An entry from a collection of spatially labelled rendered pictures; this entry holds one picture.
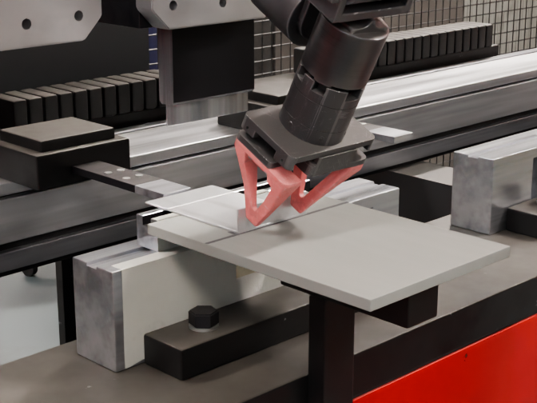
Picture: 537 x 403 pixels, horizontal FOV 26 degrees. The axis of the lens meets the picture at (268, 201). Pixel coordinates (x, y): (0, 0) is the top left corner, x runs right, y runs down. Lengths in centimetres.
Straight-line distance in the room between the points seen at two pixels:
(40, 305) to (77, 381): 262
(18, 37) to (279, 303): 38
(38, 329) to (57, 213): 219
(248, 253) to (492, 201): 53
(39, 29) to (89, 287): 26
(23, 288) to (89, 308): 276
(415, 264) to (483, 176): 49
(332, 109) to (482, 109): 92
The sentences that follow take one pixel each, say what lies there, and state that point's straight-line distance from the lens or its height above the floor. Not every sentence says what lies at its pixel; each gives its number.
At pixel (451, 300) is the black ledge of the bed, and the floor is 87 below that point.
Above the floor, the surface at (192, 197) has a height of 100.
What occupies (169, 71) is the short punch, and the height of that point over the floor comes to 113.
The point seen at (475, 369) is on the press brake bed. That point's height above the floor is 80.
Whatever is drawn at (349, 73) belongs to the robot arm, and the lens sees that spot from 92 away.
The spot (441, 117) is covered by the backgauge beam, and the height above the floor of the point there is 94.
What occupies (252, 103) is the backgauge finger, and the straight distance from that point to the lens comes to 145.
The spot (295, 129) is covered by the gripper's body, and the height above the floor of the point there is 110.
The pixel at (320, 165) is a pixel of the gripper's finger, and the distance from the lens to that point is 96.
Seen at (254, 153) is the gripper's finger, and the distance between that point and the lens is 96.
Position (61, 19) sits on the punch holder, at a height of 119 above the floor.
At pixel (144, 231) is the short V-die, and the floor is 99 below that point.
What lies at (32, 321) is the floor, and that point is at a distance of 354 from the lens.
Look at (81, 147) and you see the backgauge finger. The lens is 124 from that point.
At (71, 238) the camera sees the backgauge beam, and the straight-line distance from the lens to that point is 132.
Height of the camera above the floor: 131
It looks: 16 degrees down
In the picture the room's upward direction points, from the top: straight up
